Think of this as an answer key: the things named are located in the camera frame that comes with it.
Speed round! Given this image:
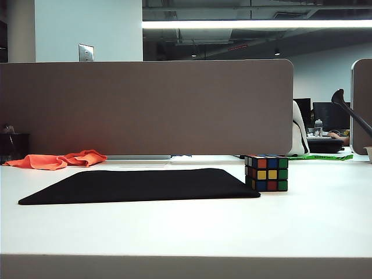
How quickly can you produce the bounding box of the multicoloured Rubik's cube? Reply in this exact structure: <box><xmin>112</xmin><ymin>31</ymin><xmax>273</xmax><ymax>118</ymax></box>
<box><xmin>244</xmin><ymin>153</ymin><xmax>289</xmax><ymax>192</ymax></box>

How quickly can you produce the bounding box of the background person forearm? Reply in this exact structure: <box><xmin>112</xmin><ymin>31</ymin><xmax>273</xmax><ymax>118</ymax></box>
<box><xmin>327</xmin><ymin>132</ymin><xmax>350</xmax><ymax>145</ymax></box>

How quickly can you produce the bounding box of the black mouse pad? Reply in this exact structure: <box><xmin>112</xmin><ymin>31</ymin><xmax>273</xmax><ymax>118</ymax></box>
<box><xmin>17</xmin><ymin>167</ymin><xmax>262</xmax><ymax>206</ymax></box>

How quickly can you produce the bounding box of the gray desk divider panel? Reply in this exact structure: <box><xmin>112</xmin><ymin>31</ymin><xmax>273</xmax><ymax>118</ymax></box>
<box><xmin>0</xmin><ymin>59</ymin><xmax>295</xmax><ymax>156</ymax></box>

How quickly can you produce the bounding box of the black computer monitor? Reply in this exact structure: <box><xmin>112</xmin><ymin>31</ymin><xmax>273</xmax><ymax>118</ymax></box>
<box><xmin>313</xmin><ymin>102</ymin><xmax>352</xmax><ymax>132</ymax></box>
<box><xmin>293</xmin><ymin>98</ymin><xmax>312</xmax><ymax>128</ymax></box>

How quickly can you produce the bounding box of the long ceiling light strip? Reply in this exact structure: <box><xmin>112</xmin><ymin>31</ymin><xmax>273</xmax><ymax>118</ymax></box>
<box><xmin>142</xmin><ymin>19</ymin><xmax>372</xmax><ymax>30</ymax></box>

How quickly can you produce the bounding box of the black flat case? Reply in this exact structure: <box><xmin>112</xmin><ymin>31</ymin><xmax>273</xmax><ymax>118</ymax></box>
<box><xmin>306</xmin><ymin>137</ymin><xmax>345</xmax><ymax>154</ymax></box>

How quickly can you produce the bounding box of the orange cloth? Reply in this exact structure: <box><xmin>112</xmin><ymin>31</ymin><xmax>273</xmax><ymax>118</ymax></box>
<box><xmin>3</xmin><ymin>149</ymin><xmax>108</xmax><ymax>171</ymax></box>

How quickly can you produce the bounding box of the black angled rod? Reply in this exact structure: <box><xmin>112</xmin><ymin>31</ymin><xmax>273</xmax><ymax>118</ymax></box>
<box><xmin>331</xmin><ymin>88</ymin><xmax>372</xmax><ymax>134</ymax></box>

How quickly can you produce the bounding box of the black mesh pen holder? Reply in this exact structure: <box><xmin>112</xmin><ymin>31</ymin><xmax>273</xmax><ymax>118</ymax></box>
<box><xmin>0</xmin><ymin>133</ymin><xmax>31</xmax><ymax>164</ymax></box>

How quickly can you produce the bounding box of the brown desk partition panel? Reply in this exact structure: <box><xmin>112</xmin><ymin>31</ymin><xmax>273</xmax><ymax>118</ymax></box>
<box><xmin>350</xmin><ymin>58</ymin><xmax>372</xmax><ymax>156</ymax></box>

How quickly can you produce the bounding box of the metal wall outlet plate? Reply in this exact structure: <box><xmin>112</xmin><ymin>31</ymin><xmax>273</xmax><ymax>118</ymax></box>
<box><xmin>78</xmin><ymin>43</ymin><xmax>95</xmax><ymax>62</ymax></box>

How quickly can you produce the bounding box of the green strap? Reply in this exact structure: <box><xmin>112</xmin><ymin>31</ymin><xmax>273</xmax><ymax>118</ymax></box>
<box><xmin>284</xmin><ymin>153</ymin><xmax>354</xmax><ymax>162</ymax></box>

